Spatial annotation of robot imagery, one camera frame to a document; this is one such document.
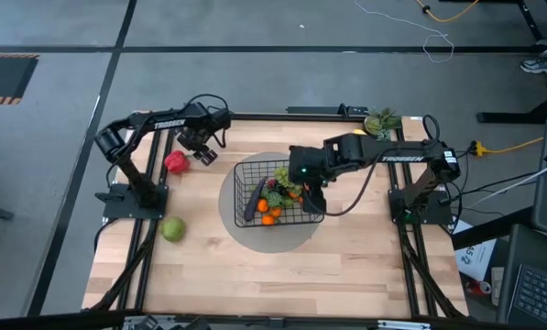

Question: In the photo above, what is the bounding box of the black wire basket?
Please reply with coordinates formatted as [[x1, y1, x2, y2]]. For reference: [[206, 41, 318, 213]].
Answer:
[[233, 159, 325, 229]]

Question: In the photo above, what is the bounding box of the dark grape bunch with leaves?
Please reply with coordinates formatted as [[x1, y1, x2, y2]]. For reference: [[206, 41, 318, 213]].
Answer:
[[259, 177, 292, 208]]

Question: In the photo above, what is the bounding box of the round grey mat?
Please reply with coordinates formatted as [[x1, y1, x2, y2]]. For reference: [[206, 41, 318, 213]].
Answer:
[[217, 150, 324, 254]]

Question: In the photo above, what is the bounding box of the silver metal bracket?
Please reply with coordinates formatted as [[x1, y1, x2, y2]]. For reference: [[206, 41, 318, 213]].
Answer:
[[377, 319, 432, 330]]

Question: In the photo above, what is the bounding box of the person's shoe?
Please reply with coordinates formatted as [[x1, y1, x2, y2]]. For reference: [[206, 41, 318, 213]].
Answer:
[[520, 48, 547, 77]]

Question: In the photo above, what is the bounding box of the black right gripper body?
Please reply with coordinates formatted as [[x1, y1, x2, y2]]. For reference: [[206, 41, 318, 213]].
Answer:
[[289, 145, 329, 187]]

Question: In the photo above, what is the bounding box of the black laptop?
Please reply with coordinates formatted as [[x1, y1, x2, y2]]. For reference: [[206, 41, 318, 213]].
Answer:
[[497, 224, 547, 329]]

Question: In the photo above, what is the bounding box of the black desk foot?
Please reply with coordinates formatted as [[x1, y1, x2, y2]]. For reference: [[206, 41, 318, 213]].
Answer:
[[476, 89, 547, 125]]

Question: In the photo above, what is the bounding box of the red drink can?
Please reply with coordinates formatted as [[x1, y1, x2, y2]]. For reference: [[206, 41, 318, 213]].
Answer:
[[465, 280, 492, 297]]

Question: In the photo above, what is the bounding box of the black aluminium frame rail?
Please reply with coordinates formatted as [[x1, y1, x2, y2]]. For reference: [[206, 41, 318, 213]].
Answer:
[[135, 129, 176, 313], [116, 129, 162, 313], [412, 222, 439, 318], [387, 159, 416, 318], [229, 112, 370, 122]]

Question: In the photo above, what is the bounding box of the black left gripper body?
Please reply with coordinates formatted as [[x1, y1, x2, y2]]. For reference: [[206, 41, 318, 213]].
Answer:
[[179, 126, 217, 152]]

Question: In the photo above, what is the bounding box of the green grape bunch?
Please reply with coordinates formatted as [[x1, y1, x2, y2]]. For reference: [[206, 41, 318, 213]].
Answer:
[[272, 165, 304, 193]]

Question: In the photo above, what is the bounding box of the white floor cable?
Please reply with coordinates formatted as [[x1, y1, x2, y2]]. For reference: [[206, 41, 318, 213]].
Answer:
[[354, 0, 455, 64]]

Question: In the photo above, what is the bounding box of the yellow power cord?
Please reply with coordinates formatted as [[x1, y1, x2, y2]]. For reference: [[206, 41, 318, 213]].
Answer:
[[414, 0, 481, 24]]

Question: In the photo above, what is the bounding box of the potted succulent plant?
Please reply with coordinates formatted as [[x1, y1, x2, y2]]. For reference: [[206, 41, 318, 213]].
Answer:
[[363, 107, 402, 141]]

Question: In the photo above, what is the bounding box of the yellow plug extension cord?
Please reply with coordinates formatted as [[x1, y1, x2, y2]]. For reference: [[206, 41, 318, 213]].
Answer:
[[470, 136, 545, 157]]

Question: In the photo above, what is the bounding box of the dark purple eggplant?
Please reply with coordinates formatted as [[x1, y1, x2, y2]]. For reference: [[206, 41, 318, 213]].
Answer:
[[243, 176, 268, 222]]

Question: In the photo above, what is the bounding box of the black frame beam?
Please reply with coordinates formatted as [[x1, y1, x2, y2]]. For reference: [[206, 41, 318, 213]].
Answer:
[[0, 309, 547, 330]]

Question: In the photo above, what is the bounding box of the black hazard striped floor mat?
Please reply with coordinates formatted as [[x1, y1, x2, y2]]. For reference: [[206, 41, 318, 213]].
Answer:
[[0, 53, 40, 105]]

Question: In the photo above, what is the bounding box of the black mounting bar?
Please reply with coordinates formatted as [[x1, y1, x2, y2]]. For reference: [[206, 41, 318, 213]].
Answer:
[[285, 104, 369, 116]]

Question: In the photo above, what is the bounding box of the red bell pepper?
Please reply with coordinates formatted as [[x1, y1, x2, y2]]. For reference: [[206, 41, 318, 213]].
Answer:
[[163, 149, 191, 175]]

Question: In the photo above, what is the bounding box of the white printed paper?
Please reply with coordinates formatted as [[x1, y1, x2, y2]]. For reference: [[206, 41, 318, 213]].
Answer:
[[454, 219, 498, 283]]

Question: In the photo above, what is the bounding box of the green pear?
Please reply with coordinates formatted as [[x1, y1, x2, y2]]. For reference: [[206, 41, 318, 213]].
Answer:
[[159, 215, 187, 243]]

